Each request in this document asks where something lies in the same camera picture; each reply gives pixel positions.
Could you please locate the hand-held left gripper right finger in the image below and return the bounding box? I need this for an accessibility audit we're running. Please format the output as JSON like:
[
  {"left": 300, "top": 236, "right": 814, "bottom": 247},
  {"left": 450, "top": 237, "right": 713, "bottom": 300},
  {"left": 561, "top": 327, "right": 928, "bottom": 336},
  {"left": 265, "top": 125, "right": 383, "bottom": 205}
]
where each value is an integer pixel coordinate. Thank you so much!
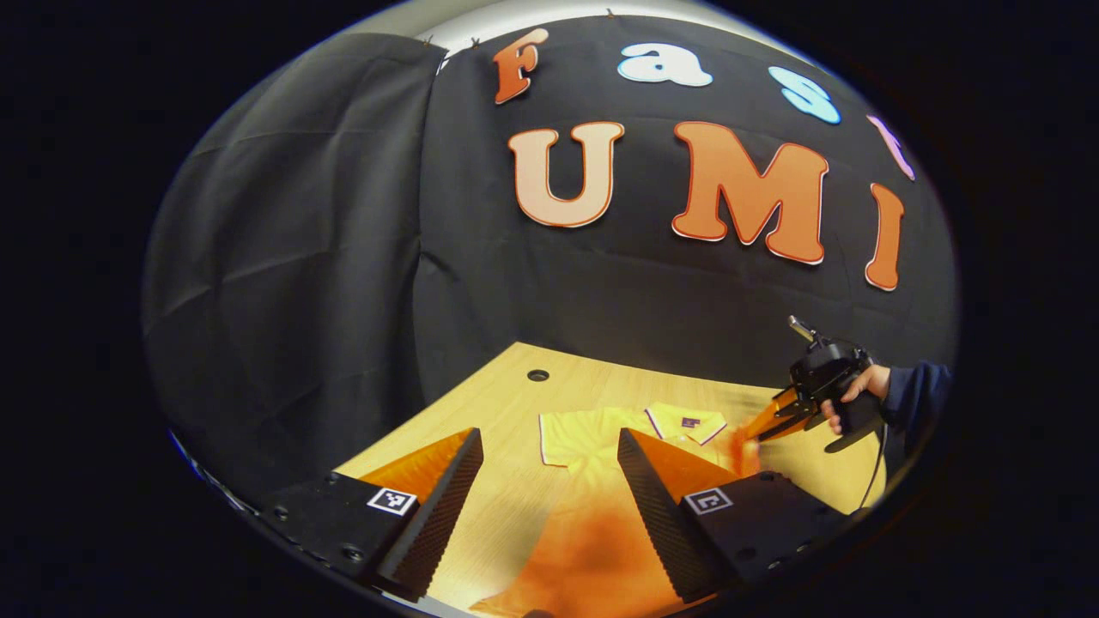
[{"left": 616, "top": 427, "right": 853, "bottom": 606}]

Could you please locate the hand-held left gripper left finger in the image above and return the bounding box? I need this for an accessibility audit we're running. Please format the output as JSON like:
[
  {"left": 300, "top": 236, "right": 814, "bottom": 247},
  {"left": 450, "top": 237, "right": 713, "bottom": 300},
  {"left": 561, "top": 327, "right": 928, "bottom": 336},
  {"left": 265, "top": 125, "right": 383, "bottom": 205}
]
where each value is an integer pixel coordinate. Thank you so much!
[{"left": 258, "top": 427, "right": 485, "bottom": 603}]

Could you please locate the yellow T-shirt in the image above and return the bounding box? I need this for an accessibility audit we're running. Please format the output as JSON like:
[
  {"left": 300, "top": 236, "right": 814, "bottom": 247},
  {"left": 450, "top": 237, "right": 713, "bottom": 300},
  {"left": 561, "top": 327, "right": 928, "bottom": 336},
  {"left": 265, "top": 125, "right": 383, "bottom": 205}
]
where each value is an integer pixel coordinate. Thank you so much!
[{"left": 468, "top": 402, "right": 786, "bottom": 618}]

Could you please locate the row of small backdrop clips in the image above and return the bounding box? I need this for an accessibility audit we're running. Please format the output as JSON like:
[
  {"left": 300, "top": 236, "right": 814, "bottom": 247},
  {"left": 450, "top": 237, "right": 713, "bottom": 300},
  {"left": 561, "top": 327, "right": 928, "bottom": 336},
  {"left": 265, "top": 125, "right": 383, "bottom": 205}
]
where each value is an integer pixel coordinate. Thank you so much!
[{"left": 421, "top": 9, "right": 617, "bottom": 49}]

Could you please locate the thin gripper cable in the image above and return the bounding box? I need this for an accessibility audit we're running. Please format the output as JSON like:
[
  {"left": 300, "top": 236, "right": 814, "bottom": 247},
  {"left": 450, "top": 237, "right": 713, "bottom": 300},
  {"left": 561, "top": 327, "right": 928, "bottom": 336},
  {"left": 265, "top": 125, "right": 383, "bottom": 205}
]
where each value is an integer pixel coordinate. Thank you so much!
[{"left": 859, "top": 425, "right": 890, "bottom": 513}]

